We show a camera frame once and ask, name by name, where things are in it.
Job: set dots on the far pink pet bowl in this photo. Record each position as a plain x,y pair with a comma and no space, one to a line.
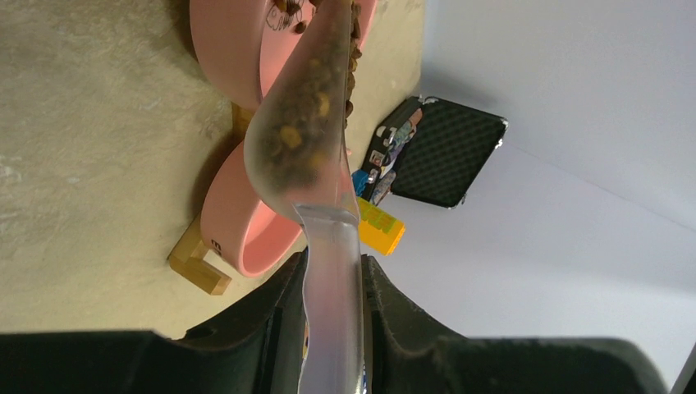
280,55

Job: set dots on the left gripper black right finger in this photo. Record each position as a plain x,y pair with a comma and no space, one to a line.
409,351

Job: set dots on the clear plastic scoop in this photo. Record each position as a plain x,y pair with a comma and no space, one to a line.
295,158

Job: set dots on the pink pet bowl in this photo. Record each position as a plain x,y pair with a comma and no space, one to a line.
280,55
234,223

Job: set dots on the near pink pet bowl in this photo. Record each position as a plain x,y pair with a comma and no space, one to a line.
234,223

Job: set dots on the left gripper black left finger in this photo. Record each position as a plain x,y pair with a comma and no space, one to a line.
253,346

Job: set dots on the black poker chip case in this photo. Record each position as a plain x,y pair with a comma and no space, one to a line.
430,150

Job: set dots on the yellow toy brick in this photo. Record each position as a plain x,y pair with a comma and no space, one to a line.
379,229

